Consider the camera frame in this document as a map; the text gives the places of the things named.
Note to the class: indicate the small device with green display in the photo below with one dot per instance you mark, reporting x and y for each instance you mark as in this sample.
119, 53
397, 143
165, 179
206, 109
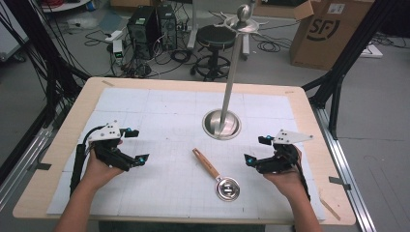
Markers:
118, 50

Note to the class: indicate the person's right hand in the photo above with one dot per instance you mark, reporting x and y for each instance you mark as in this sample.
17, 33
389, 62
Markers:
288, 183

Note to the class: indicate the white power strip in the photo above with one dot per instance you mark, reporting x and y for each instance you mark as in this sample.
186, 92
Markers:
114, 35

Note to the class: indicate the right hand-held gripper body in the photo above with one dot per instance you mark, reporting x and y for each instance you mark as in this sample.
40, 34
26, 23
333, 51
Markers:
290, 137

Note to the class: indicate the black metal frame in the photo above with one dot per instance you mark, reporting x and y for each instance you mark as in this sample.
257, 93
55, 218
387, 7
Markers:
54, 74
345, 58

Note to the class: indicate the black computer tower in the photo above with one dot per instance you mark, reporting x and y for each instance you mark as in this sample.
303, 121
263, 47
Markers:
141, 29
167, 24

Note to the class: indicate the large brown cardboard box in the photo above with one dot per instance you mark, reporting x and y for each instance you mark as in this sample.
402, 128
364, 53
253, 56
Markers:
325, 35

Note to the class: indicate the grey tape piece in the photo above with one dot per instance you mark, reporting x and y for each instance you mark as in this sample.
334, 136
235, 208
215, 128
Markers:
43, 166
339, 182

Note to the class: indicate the grey metal stand post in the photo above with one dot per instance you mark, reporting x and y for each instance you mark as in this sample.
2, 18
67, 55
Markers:
192, 25

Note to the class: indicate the white gridded mat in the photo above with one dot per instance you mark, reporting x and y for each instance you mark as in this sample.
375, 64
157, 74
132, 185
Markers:
161, 180

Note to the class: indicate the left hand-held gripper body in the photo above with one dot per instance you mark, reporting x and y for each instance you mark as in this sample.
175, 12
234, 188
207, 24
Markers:
106, 132

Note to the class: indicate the person's left hand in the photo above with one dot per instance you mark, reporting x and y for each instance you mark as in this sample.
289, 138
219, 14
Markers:
96, 174

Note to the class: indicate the open brown cardboard box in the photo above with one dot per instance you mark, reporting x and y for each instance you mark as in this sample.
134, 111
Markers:
283, 8

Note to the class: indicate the thin wooden stick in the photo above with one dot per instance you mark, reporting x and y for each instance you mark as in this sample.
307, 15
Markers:
329, 208

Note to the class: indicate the black round stool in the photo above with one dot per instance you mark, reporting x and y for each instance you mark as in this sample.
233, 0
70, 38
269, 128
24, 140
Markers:
215, 37

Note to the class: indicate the wooden table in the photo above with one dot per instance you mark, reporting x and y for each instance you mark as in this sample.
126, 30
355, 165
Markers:
322, 96

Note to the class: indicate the metal rack stand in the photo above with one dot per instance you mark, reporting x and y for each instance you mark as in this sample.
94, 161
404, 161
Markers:
229, 83

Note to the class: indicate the white flat device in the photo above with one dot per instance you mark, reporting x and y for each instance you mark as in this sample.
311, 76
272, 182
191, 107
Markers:
371, 51

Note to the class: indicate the aluminium rail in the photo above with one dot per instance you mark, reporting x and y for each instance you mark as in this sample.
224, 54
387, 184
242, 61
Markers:
345, 167
22, 158

